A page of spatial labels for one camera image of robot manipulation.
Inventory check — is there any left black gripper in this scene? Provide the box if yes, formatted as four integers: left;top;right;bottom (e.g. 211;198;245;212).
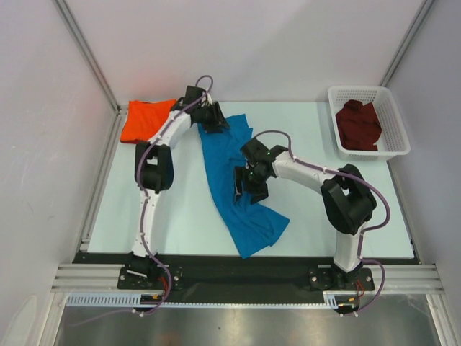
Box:
198;101;230;134

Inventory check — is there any blue t shirt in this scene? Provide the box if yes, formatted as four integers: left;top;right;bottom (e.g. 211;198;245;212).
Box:
198;114;290;259

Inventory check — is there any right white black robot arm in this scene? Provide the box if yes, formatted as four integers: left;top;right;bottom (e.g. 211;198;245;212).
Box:
234;141;377;289

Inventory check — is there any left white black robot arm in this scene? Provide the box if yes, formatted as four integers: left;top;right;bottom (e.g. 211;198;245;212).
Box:
121;99;230;288

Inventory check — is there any folded orange t shirt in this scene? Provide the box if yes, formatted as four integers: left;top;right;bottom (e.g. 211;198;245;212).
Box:
120;99;176;143

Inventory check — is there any crumpled dark red t shirt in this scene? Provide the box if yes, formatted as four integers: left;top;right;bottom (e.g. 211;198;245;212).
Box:
336;99;382;151

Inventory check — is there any white plastic basket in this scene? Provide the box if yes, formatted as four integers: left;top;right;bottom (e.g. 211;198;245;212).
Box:
328;85;411;161

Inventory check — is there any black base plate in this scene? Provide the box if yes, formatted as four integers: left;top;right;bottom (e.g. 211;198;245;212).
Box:
73;252;421;304

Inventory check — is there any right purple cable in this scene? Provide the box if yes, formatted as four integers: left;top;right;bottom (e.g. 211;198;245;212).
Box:
251;130;393;318

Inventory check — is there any white slotted cable duct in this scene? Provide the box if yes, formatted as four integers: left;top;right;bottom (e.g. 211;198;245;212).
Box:
66;292;359;310

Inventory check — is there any left aluminium frame post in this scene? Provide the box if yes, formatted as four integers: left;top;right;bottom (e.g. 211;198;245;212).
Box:
52;0;121;114

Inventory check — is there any aluminium frame post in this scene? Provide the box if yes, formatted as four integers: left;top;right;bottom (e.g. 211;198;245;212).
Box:
52;0;121;114
379;0;438;87

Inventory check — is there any aluminium front rail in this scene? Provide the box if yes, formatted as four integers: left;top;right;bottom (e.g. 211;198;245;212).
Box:
51;264;444;294

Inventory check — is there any right aluminium frame post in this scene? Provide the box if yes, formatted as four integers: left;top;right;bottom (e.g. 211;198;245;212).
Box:
379;0;438;87

